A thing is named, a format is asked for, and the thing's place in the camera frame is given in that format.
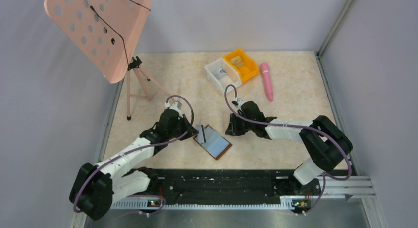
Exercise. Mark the yellow plastic bin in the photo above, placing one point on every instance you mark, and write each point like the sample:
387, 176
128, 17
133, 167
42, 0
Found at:
245, 66

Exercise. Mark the pink perforated music stand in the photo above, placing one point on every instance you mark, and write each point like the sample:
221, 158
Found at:
107, 32

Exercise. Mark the brown leather card holder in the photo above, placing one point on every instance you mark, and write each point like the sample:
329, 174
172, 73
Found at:
217, 145

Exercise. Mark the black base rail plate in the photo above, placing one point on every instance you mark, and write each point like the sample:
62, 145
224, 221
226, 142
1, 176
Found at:
227, 186

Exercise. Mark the pink marker pen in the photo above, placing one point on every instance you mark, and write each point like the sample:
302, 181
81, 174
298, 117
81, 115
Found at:
265, 72

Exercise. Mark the white plastic bin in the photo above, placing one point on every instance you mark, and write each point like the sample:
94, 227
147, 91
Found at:
221, 84

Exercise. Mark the grey striped credit card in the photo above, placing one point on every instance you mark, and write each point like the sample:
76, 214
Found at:
204, 133

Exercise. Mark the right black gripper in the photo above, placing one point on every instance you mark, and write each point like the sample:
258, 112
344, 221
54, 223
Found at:
236, 124

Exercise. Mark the small item in white bin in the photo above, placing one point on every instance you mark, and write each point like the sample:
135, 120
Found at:
220, 73

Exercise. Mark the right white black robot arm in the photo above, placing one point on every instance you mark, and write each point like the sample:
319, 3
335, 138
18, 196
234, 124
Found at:
325, 143

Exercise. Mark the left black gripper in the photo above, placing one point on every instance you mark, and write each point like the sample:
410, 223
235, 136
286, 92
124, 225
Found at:
186, 126

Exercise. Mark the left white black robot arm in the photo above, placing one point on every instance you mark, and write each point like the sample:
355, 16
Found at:
98, 186

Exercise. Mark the tan item in yellow bin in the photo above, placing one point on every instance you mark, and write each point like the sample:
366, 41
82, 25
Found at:
237, 61

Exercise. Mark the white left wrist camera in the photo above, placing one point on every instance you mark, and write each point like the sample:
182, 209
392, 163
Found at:
176, 106

